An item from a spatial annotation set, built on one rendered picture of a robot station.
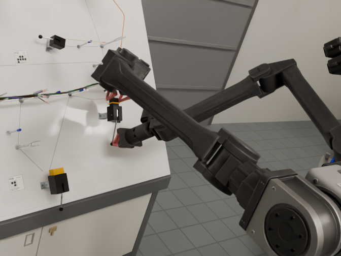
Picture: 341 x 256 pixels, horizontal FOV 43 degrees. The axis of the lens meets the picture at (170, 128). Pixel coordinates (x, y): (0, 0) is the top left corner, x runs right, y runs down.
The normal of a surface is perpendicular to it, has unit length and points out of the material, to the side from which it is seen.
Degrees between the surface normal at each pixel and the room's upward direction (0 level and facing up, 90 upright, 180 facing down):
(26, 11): 53
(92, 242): 90
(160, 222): 0
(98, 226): 90
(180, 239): 0
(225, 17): 90
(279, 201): 90
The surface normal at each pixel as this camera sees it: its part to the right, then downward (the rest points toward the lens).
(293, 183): 0.30, -0.86
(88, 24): 0.71, -0.12
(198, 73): 0.55, 0.51
